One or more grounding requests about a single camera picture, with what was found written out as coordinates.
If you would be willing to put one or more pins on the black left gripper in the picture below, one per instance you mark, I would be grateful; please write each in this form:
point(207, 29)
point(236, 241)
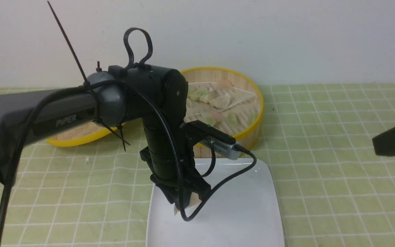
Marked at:
point(164, 176)

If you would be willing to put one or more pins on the white steamed dumpling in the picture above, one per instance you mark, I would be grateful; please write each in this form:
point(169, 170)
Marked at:
point(190, 202)

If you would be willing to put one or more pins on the green steamed dumpling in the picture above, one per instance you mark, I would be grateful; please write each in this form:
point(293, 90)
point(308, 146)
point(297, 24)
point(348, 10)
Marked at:
point(232, 120)

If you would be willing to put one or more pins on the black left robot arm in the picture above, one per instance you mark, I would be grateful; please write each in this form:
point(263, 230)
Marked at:
point(110, 98)

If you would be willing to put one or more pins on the white square plate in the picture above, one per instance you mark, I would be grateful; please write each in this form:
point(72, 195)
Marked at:
point(244, 212)

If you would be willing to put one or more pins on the green dumpling front middle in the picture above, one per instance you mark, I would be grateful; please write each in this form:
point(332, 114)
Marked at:
point(209, 120)

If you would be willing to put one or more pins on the green checkered tablecloth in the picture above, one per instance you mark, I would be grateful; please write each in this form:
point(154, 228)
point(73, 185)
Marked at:
point(316, 139)

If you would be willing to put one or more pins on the white steamer liner paper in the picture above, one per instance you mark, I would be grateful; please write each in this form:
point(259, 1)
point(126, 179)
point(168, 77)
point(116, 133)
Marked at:
point(243, 104)

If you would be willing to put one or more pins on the white dumpling centre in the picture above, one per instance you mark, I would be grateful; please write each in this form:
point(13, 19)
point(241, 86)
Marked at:
point(221, 102)

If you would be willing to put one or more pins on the green dumpling back left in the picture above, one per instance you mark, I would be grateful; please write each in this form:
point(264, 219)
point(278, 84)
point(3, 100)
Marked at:
point(196, 94)

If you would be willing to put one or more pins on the bamboo steamer basket yellow rim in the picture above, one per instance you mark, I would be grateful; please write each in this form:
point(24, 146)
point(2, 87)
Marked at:
point(220, 75)

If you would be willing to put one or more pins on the woven bamboo steamer lid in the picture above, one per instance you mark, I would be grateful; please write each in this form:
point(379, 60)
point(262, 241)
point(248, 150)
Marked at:
point(83, 134)

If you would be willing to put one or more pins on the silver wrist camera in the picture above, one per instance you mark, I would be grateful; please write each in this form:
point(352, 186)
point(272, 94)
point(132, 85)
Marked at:
point(225, 149)

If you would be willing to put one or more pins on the black cable tie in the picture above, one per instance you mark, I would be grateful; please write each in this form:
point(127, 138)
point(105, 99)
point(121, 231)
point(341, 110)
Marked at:
point(85, 81)

